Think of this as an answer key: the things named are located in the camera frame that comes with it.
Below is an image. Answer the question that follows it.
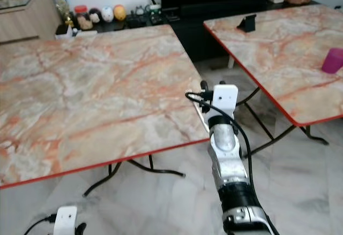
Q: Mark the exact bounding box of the dark egg figurine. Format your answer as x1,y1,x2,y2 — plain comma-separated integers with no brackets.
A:
89,9,102,24

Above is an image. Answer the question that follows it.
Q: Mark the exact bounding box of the black phone stand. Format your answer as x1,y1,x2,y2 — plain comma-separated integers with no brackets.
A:
237,13,257,33

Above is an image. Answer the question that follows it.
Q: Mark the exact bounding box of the red-lidded jar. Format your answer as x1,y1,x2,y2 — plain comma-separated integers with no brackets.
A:
74,5,91,30

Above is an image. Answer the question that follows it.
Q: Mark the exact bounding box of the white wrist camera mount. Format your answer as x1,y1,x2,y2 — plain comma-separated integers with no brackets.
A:
212,84,239,116
54,206,78,235

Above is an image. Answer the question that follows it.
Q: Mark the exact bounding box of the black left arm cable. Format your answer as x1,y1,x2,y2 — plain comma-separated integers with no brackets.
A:
24,214,57,235

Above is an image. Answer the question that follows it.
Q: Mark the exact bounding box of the white egg figurine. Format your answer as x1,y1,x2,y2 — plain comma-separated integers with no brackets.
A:
101,6,115,22

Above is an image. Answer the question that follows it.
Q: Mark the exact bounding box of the silver metal fork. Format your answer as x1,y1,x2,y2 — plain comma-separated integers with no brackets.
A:
186,90,210,135

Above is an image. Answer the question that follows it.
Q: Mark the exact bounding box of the gold trophy with blue ball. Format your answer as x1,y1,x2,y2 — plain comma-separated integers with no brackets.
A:
52,0,73,29

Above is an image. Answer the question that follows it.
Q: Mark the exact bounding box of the light wooden cabinet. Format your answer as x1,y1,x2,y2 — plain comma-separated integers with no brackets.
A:
0,0,61,44

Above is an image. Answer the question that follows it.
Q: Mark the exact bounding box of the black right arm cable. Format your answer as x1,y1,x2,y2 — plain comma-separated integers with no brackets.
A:
185,92,253,187

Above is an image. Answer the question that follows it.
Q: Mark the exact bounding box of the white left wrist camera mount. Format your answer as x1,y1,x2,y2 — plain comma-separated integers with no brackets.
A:
54,206,78,235

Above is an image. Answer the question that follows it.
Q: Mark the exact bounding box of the yellow egg figurine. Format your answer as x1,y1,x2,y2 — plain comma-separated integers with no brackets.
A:
114,5,127,21

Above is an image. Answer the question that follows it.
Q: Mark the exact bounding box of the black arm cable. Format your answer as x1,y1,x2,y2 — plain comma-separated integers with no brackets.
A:
185,92,253,187
24,214,57,235

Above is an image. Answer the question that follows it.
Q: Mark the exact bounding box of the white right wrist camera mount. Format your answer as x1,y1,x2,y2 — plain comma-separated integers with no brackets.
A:
212,84,239,116

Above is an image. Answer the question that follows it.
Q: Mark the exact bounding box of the dark mug with white rim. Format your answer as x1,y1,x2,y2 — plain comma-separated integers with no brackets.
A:
148,3,162,19

